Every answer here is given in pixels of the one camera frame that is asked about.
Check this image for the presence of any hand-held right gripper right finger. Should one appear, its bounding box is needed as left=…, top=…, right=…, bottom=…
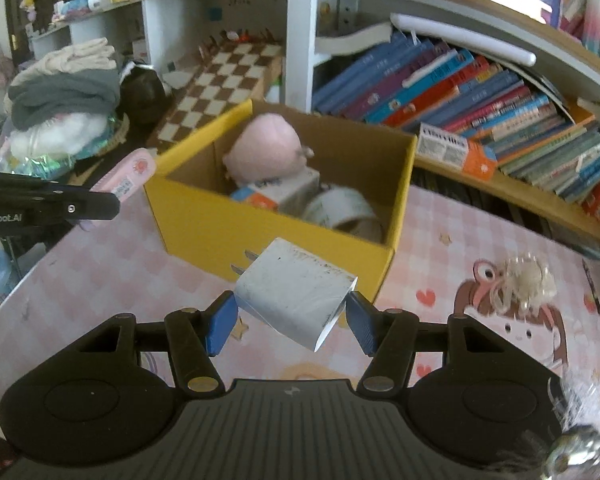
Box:
left=344, top=293, right=520, bottom=394

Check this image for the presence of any silver bell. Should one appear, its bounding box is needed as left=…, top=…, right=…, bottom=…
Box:
left=544, top=424, right=600, bottom=480

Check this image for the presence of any yellow cardboard box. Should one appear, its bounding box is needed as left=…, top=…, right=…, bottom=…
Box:
left=144, top=98, right=419, bottom=307

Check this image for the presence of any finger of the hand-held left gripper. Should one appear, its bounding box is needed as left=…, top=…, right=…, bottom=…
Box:
left=55, top=186, right=121, bottom=222

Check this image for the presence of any pink printed table mat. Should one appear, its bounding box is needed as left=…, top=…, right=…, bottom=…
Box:
left=0, top=184, right=600, bottom=411

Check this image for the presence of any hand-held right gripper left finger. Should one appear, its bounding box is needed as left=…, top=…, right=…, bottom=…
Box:
left=73, top=290, right=239, bottom=393

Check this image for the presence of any white printed tape roll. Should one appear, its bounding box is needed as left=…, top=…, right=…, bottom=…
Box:
left=302, top=185, right=384, bottom=242

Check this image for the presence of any white bookshelf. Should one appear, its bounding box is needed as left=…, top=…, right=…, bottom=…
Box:
left=30, top=0, right=600, bottom=251

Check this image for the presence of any white orange packet box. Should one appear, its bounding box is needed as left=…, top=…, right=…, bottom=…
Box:
left=415, top=122, right=499, bottom=181

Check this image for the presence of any row of colourful books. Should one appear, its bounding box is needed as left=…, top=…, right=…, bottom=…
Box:
left=312, top=35, right=600, bottom=223

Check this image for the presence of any white pearl hair scrunchie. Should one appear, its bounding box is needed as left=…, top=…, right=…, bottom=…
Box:
left=499, top=254, right=559, bottom=305

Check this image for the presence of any pink plush toy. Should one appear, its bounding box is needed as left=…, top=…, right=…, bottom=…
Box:
left=223, top=113, right=315, bottom=184

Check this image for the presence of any white charger plug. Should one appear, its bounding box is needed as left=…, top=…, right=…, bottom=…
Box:
left=229, top=237, right=359, bottom=352

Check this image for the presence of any dark round bag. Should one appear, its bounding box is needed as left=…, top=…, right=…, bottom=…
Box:
left=118, top=61, right=172, bottom=127

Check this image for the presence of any iridescent plastic bag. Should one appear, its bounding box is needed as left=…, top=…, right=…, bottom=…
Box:
left=0, top=114, right=127, bottom=182

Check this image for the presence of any pile of folded clothes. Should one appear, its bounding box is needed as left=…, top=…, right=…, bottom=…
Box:
left=4, top=37, right=124, bottom=162

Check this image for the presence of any dark pen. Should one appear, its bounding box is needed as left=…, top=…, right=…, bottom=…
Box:
left=581, top=259, right=600, bottom=315

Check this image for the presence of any small white orange carton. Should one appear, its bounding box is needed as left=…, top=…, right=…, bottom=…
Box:
left=229, top=167, right=321, bottom=214

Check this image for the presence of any brown white checkered board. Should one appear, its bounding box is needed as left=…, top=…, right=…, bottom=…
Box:
left=147, top=39, right=284, bottom=155

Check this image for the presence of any white fluffy pompom keychain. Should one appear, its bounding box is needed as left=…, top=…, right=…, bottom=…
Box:
left=544, top=367, right=600, bottom=480

